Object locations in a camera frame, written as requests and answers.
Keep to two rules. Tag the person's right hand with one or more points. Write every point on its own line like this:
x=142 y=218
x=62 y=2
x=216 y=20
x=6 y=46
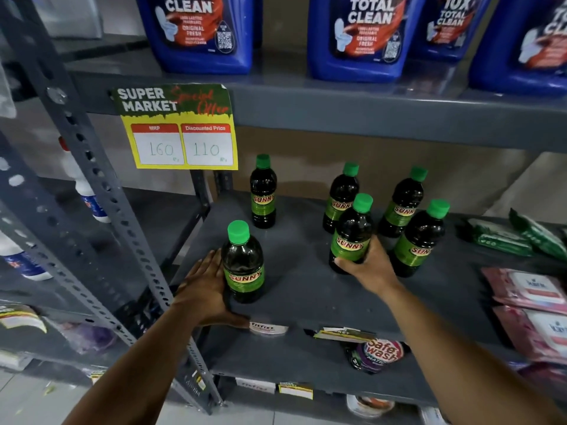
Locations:
x=376 y=274

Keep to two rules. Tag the person's left hand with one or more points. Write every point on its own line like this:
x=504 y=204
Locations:
x=199 y=296

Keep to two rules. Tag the person's right thumb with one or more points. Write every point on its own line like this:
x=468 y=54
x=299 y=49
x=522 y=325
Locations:
x=350 y=263

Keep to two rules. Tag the person's left thumb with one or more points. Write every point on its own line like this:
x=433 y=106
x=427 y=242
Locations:
x=232 y=319

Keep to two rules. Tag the dark bottle with green cap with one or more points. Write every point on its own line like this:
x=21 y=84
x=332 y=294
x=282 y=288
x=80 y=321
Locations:
x=263 y=199
x=416 y=245
x=401 y=207
x=243 y=278
x=352 y=234
x=339 y=203

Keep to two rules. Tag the person's left forearm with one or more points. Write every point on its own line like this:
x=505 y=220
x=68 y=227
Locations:
x=141 y=376

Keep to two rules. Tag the person's right forearm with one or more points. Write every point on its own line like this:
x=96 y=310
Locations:
x=452 y=362

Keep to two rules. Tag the white oval shelf label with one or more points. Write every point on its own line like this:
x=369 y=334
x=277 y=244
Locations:
x=268 y=328

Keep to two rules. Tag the white rectangular shelf label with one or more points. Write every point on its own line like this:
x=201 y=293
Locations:
x=254 y=385

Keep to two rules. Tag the green and yellow shelf label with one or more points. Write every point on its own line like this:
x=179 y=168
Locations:
x=343 y=335

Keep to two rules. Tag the purple detergent pouch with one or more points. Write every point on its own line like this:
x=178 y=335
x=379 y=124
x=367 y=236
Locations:
x=376 y=354

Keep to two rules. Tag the grey slotted metal shelf rack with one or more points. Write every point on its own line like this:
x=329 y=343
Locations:
x=155 y=216

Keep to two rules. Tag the white round container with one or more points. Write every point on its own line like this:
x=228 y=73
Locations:
x=370 y=406

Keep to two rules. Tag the purple plastic pouch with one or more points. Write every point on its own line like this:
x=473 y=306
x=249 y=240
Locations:
x=88 y=338

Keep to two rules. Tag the green wipes packet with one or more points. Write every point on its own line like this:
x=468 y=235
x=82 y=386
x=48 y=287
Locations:
x=538 y=234
x=498 y=238

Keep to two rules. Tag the pink wipes packet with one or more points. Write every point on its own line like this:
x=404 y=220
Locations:
x=542 y=371
x=536 y=334
x=527 y=287

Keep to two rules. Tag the green and yellow price sign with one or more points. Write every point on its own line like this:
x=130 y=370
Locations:
x=177 y=128

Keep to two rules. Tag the white bottle with red cap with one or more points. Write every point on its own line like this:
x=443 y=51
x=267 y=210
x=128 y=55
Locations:
x=84 y=185

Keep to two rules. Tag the yellow and white packet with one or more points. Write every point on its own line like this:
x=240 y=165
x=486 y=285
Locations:
x=20 y=317

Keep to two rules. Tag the white bottle with blue label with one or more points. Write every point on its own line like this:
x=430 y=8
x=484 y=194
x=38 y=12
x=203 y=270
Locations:
x=22 y=261

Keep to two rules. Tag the blue cleaner jug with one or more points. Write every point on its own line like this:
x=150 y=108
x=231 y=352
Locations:
x=195 y=35
x=518 y=53
x=452 y=26
x=359 y=39

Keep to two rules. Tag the clear plastic packet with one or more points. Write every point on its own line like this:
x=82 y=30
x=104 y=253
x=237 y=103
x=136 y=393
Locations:
x=5 y=92

